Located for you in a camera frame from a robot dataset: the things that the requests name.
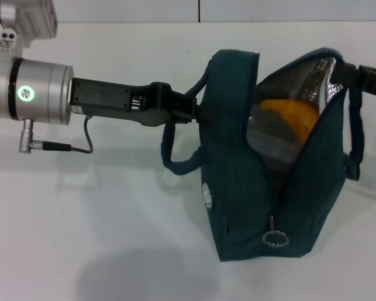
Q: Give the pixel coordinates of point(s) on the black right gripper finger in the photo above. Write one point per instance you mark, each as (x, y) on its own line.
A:
(357, 76)

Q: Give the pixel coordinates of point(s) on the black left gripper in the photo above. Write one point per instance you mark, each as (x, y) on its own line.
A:
(112, 97)

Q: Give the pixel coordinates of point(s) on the yellow banana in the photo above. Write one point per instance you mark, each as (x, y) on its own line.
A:
(297, 116)

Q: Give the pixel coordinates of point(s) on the dark teal lunch bag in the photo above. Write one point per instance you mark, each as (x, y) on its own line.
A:
(238, 175)

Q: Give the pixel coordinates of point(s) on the clear lunch box blue rim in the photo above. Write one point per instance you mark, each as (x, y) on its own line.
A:
(269, 138)

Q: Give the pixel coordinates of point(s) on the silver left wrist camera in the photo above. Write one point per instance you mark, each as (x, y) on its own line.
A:
(28, 22)

